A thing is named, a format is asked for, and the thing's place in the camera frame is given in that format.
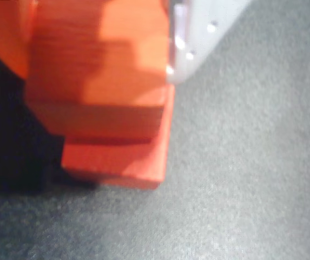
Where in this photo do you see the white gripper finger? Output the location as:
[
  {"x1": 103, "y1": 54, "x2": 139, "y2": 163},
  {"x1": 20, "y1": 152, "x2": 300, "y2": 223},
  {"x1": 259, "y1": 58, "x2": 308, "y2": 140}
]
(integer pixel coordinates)
[{"x1": 165, "y1": 0, "x2": 247, "y2": 85}]

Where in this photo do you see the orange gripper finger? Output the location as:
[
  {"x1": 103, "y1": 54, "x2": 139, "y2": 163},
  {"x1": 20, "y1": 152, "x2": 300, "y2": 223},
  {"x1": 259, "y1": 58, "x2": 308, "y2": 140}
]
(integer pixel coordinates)
[{"x1": 0, "y1": 0, "x2": 38, "y2": 80}]

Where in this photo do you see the orange wooden cube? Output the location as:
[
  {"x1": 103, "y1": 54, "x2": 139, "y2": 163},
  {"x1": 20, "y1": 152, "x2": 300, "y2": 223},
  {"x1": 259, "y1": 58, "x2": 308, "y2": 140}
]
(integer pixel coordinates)
[{"x1": 24, "y1": 0, "x2": 172, "y2": 143}]

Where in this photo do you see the red wooden cube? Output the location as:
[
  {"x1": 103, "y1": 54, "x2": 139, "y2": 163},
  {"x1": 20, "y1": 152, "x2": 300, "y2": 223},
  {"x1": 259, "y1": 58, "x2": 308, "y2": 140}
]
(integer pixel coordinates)
[{"x1": 61, "y1": 83, "x2": 176, "y2": 191}]

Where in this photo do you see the black fabric mat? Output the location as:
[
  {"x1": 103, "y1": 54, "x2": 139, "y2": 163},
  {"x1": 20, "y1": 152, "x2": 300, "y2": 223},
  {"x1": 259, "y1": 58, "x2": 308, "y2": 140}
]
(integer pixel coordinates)
[{"x1": 0, "y1": 0, "x2": 310, "y2": 260}]

